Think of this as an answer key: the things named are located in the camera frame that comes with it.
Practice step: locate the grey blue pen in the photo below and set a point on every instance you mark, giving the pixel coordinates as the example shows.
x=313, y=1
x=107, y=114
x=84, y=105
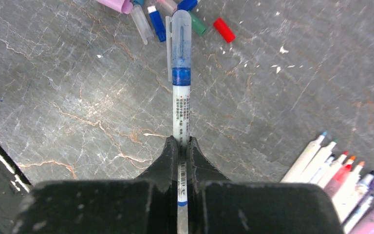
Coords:
x=178, y=33

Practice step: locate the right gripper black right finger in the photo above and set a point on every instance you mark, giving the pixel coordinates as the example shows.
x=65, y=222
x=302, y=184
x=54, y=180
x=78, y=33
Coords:
x=218, y=205

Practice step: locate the blue cap white marker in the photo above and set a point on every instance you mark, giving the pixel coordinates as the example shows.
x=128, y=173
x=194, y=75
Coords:
x=322, y=170
x=304, y=159

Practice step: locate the pink highlighter cap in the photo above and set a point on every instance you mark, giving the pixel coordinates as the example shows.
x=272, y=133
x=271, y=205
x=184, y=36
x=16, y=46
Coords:
x=121, y=6

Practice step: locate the clear grey pen cap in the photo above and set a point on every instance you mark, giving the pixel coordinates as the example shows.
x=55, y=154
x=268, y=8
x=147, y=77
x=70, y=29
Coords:
x=141, y=23

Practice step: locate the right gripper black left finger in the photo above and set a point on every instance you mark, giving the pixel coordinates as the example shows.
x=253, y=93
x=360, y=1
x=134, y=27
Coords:
x=146, y=204

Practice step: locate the clear pink pen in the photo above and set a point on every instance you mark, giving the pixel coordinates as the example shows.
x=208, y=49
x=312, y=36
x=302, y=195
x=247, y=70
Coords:
x=338, y=179

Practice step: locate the teal marker cap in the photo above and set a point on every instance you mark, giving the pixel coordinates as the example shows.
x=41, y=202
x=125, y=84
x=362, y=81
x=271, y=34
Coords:
x=139, y=2

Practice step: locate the green cap white marker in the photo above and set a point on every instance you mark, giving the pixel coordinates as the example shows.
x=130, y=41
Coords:
x=317, y=162

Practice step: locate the red cap white marker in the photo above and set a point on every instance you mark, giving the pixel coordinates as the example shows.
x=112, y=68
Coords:
x=333, y=169

